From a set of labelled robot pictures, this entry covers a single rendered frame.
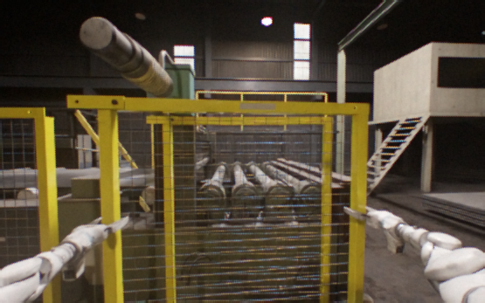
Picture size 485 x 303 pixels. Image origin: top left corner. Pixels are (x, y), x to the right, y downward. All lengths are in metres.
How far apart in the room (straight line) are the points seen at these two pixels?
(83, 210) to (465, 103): 10.24
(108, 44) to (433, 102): 8.82
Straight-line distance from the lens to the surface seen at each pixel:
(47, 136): 1.38
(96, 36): 0.94
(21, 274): 0.69
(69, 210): 2.29
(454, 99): 9.54
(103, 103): 0.93
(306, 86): 11.27
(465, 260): 0.50
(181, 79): 1.66
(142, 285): 2.28
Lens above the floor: 1.66
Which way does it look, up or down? 2 degrees down
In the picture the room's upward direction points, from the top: straight up
